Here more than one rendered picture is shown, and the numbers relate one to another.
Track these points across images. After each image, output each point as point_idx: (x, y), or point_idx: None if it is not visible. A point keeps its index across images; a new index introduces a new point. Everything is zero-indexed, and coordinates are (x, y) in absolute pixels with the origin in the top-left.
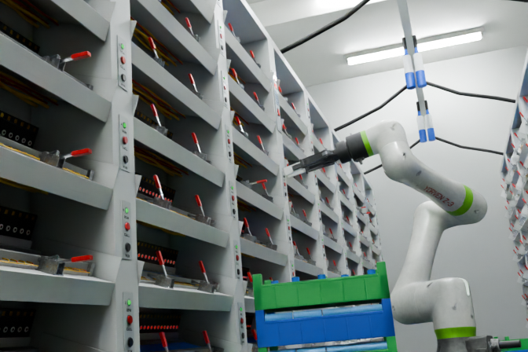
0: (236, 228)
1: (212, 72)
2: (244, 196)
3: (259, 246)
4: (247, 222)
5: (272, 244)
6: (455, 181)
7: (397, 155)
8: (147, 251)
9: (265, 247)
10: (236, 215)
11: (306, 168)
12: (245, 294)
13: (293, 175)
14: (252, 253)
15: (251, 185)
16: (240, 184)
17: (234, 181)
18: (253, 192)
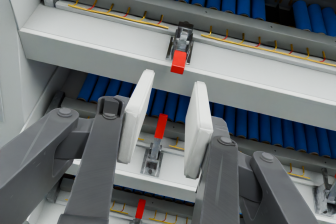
0: (10, 136)
1: None
2: (123, 76)
3: (174, 188)
4: (159, 128)
5: (323, 199)
6: None
7: None
8: None
9: (317, 188)
10: (14, 113)
11: (203, 166)
12: (124, 218)
13: (185, 133)
14: (134, 187)
15: (187, 50)
16: (68, 44)
17: (8, 33)
18: (190, 74)
